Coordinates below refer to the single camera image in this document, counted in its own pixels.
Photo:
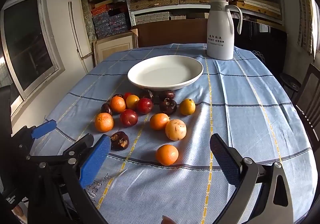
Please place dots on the orange mandarin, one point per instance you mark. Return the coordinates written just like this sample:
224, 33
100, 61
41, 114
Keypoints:
167, 154
104, 122
117, 104
159, 121

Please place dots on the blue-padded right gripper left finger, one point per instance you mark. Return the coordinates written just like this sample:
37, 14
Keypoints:
84, 160

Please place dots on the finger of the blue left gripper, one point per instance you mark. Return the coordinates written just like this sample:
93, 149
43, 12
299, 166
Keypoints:
43, 129

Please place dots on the stack of blue patterned boxes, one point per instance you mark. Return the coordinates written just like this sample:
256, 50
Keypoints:
106, 25

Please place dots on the dark passion fruit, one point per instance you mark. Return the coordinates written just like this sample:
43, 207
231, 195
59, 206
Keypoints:
118, 95
119, 141
168, 106
106, 108
167, 94
148, 94

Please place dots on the white oval plate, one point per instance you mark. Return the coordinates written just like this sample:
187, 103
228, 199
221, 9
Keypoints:
168, 72

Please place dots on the dark window with frame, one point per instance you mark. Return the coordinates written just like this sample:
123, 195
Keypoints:
28, 47

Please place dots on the small yellow-orange fruit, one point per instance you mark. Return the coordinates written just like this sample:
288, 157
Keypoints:
131, 101

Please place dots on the dark wooden chair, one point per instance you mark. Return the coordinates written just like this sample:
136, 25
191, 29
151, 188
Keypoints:
306, 103

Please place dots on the dark-padded right gripper right finger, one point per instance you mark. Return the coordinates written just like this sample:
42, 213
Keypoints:
274, 203

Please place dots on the pale speckled round fruit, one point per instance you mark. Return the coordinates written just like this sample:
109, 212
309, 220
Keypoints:
176, 130

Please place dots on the red plum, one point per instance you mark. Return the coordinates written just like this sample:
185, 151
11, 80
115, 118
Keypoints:
144, 106
128, 118

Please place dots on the dark passion fruit front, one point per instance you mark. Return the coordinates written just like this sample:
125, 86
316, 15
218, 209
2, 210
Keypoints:
119, 141

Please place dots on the framed beige panel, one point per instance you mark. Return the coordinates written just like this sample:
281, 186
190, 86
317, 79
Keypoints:
103, 48

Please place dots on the red plum front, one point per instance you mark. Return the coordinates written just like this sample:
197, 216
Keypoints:
128, 118

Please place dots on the small red tomato back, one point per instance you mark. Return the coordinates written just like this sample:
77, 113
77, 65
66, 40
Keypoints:
126, 95

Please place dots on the red plum back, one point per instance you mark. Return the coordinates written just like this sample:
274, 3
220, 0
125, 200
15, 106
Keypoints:
144, 106

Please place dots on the person's right hand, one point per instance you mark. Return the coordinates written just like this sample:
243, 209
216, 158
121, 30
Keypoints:
167, 220

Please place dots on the brown wooden board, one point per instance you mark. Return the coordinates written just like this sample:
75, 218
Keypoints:
176, 31

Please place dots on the blue checked tablecloth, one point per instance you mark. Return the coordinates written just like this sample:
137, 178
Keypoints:
168, 169

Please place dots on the white thermos jug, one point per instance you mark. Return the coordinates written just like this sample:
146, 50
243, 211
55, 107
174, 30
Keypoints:
220, 30

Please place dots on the orange mandarin front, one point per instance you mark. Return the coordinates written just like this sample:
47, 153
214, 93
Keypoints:
167, 154

